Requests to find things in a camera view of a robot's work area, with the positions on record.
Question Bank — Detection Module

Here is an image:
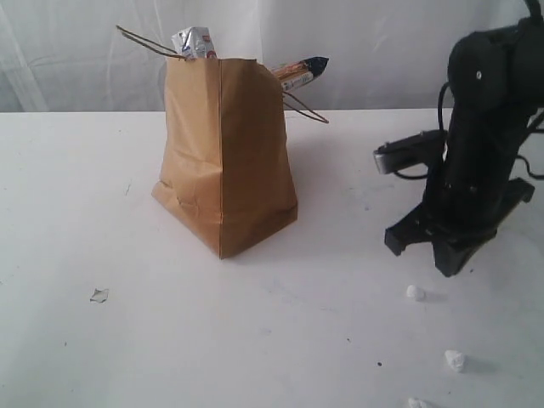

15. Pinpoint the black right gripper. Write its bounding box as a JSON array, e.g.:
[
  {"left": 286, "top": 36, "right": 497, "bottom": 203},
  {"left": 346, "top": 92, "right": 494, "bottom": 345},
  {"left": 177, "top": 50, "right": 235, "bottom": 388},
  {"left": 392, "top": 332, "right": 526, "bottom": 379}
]
[{"left": 384, "top": 152, "right": 534, "bottom": 277}]

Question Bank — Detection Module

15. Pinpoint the spaghetti package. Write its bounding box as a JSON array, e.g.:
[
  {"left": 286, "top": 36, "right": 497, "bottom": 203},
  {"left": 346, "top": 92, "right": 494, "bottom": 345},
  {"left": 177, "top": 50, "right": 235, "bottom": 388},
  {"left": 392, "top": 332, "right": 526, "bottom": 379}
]
[{"left": 271, "top": 56, "right": 329, "bottom": 92}]

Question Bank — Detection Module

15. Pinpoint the small white blue carton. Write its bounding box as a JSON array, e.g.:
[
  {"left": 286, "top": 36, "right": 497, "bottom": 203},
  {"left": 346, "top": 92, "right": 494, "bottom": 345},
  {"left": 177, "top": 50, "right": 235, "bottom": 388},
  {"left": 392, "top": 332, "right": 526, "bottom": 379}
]
[{"left": 171, "top": 26, "right": 217, "bottom": 60}]

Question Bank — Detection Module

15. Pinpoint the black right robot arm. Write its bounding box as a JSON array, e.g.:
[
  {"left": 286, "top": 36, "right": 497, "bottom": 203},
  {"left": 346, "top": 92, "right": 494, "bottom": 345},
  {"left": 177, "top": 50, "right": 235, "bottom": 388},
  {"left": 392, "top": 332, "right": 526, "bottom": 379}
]
[{"left": 374, "top": 1, "right": 543, "bottom": 277}]

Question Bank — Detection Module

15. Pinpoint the large brown paper bag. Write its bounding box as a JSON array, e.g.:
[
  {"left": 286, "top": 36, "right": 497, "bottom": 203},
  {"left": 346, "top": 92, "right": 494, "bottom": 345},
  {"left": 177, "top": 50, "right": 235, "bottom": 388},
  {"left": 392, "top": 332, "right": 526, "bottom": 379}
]
[{"left": 115, "top": 24, "right": 330, "bottom": 259}]

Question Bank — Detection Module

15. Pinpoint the white crumpled pellet far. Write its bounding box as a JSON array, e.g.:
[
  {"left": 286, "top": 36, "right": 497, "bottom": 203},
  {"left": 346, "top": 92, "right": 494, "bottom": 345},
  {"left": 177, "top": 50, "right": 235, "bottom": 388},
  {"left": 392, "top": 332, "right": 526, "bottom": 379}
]
[{"left": 405, "top": 285, "right": 426, "bottom": 302}]

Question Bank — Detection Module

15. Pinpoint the white crumpled pellet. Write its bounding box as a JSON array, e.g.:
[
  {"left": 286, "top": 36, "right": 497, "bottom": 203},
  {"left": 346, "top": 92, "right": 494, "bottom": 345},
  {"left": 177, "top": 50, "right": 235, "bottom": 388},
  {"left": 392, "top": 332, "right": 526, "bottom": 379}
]
[
  {"left": 405, "top": 285, "right": 426, "bottom": 302},
  {"left": 407, "top": 397, "right": 432, "bottom": 408},
  {"left": 444, "top": 349, "right": 467, "bottom": 373}
]

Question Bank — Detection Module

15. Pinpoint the white crumpled pellet middle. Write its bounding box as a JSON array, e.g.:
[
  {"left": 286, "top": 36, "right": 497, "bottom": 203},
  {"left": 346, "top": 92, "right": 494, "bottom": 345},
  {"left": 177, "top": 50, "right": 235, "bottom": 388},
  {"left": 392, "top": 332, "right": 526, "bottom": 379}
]
[{"left": 444, "top": 349, "right": 467, "bottom": 373}]

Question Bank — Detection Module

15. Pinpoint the white crumpled pellet near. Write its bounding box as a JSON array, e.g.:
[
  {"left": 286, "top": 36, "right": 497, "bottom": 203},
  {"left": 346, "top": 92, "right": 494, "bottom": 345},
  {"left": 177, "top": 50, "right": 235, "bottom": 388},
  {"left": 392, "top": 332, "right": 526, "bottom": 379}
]
[{"left": 407, "top": 397, "right": 432, "bottom": 408}]

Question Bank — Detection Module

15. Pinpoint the torn label scrap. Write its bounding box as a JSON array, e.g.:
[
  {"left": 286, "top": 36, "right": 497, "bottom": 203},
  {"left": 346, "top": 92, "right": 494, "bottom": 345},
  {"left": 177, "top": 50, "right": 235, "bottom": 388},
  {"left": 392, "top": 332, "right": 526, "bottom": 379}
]
[{"left": 89, "top": 288, "right": 110, "bottom": 304}]

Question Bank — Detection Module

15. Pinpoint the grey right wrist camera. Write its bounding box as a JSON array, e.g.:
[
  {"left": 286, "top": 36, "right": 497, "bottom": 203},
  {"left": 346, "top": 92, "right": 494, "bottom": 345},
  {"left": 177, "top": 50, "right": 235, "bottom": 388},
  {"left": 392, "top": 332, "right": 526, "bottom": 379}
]
[{"left": 373, "top": 130, "right": 446, "bottom": 174}]

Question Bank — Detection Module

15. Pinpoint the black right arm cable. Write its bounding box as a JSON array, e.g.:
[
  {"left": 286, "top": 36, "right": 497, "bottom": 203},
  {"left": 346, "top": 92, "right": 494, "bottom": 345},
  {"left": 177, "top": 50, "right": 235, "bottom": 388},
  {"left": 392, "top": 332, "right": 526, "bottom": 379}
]
[{"left": 393, "top": 0, "right": 544, "bottom": 182}]

